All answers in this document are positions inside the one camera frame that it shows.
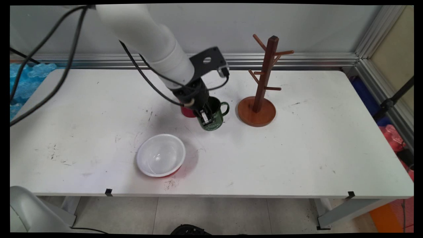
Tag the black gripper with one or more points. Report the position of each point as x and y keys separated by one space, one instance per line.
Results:
x=193 y=96

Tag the green enamel mug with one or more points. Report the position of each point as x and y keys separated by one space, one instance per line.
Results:
x=216 y=120

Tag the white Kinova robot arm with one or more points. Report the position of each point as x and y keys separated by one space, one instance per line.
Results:
x=148 y=39

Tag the red enamel mug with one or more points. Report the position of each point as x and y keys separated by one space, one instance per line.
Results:
x=187 y=112

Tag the brown wooden mug tree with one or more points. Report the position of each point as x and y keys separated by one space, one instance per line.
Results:
x=261 y=105

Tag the white bowl with red outside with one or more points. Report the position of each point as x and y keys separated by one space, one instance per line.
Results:
x=161 y=155

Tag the black round object on floor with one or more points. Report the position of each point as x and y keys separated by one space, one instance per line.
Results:
x=190 y=229

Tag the black tape tab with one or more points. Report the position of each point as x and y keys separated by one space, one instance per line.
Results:
x=108 y=192
x=351 y=195

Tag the blue plastic item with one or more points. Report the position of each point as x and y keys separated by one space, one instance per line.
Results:
x=365 y=96

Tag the grey table leg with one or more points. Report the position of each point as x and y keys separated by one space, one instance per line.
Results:
x=347 y=211
x=67 y=208

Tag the black tripod leg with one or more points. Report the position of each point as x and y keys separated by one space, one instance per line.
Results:
x=393 y=99

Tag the blue bubble wrap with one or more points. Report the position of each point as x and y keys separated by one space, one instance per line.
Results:
x=23 y=82

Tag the red plastic bag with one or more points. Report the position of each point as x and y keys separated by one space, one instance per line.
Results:
x=395 y=140

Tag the thin black rod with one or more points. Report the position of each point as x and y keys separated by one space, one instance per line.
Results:
x=23 y=54

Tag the white rounded plastic shell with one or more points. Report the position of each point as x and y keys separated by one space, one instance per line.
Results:
x=33 y=211

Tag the orange box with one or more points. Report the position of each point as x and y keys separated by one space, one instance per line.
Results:
x=386 y=218

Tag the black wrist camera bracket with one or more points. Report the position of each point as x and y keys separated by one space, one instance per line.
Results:
x=205 y=62

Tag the horizontal aluminium frame rail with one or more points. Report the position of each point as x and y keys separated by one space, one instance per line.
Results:
x=314 y=60

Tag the angled aluminium frame post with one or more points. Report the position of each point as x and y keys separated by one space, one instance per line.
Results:
x=380 y=66

